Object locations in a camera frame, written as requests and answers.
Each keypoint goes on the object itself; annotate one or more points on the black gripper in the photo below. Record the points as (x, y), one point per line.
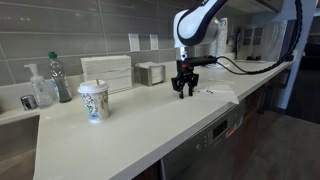
(186, 70)

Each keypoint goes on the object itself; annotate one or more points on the white paper towel sheet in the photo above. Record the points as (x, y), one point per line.
(223, 95)

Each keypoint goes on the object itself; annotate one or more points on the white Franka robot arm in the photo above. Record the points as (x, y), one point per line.
(196, 23)

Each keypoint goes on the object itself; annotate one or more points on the patterned paper towel roll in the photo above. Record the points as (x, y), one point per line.
(222, 43)

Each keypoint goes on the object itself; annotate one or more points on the metal napkin holder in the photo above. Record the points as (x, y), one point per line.
(150, 75)

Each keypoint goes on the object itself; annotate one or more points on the stainless steel dishwasher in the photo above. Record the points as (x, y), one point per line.
(203, 143)

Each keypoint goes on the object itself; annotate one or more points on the brown base cabinet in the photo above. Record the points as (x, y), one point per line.
(266, 96)

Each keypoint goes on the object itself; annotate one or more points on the stack of white paper towels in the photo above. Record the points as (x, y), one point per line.
(106, 71)

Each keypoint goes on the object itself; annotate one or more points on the brown stir stick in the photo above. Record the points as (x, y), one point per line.
(97, 82)

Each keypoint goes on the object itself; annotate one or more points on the printed paper cup white lid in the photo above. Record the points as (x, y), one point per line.
(96, 103)

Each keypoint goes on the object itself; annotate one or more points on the black framed window panel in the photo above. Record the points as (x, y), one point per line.
(266, 38)

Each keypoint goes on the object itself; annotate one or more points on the overhead cabinet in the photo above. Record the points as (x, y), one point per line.
(260, 5)

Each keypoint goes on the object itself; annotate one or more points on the dish soap bottle green cap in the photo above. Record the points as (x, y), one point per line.
(61, 83)

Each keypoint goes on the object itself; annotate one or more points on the clear pump soap dispenser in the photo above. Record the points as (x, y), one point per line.
(41, 93)

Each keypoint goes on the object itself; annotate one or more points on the chrome faucet knob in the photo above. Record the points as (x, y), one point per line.
(28, 102)

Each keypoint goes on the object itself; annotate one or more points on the steel sink basin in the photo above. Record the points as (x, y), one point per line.
(16, 146)

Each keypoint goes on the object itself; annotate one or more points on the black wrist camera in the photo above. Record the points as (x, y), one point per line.
(203, 60)

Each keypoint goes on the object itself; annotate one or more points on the white wall outlet plate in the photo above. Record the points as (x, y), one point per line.
(134, 42)
(154, 42)

